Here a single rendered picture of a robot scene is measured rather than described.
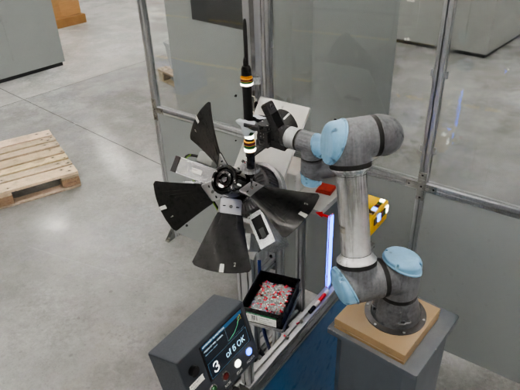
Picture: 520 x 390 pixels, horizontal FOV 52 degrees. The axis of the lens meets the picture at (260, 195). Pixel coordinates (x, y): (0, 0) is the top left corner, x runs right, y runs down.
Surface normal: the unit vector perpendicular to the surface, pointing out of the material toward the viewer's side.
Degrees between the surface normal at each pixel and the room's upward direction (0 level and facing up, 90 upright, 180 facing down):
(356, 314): 1
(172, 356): 15
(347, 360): 90
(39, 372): 0
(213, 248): 51
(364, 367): 90
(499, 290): 90
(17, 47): 90
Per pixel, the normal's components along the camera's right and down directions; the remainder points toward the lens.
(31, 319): -0.04, -0.85
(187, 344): -0.24, -0.89
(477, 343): -0.58, 0.44
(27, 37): 0.74, 0.33
